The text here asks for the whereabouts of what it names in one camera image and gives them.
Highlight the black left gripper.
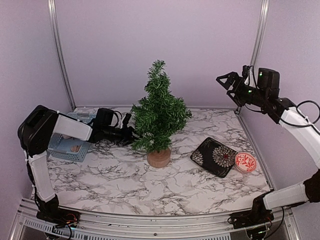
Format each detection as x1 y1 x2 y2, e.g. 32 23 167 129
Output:
102 124 143 146

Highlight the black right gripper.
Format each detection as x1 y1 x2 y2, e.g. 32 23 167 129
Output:
216 72 268 108

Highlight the small green christmas tree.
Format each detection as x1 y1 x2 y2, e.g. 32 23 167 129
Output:
131 59 192 169

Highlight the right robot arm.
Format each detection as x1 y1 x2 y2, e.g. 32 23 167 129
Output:
216 68 320 226

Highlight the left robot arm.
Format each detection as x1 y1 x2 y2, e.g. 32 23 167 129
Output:
17 105 137 223

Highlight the beige burlap bow ornament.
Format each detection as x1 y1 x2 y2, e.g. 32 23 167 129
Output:
70 145 81 153

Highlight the pink pompom ornament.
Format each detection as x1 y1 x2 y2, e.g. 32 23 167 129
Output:
62 134 72 139

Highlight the light blue plastic basket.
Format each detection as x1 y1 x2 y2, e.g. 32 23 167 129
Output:
47 113 93 163

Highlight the black floral rectangular plate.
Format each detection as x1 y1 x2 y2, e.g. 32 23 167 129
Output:
190 137 238 178

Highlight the red white patterned bowl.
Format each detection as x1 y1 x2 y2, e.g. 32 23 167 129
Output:
235 152 257 173

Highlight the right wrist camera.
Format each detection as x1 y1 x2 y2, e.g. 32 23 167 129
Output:
242 65 251 86

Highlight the right aluminium frame post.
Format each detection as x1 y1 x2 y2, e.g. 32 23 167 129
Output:
236 0 272 113

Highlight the aluminium frame post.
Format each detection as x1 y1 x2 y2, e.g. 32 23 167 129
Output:
47 0 76 110
236 0 272 113

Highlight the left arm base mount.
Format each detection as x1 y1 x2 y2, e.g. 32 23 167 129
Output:
36 208 80 228

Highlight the aluminium front rail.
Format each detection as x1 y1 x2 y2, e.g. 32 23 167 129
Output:
8 198 301 240

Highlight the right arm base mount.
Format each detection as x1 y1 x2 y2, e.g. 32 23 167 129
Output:
227 210 274 229

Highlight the left aluminium frame post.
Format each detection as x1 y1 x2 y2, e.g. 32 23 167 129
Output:
47 0 76 110

